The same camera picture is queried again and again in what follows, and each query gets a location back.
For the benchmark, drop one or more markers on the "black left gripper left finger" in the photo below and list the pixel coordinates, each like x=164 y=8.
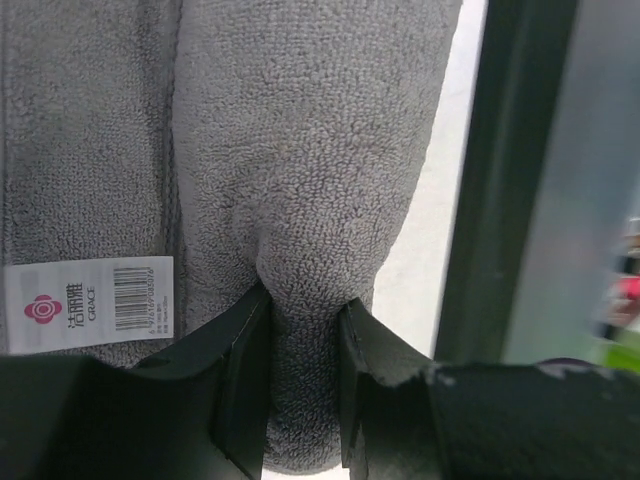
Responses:
x=197 y=409

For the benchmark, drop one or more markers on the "red object in background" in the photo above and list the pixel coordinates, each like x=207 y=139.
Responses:
x=626 y=291

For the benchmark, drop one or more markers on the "grey towel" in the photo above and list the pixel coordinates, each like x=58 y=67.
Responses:
x=252 y=141

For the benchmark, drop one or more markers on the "green chair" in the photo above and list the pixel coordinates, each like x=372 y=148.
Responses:
x=621 y=356

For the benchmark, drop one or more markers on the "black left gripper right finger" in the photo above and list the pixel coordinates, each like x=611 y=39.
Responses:
x=403 y=416

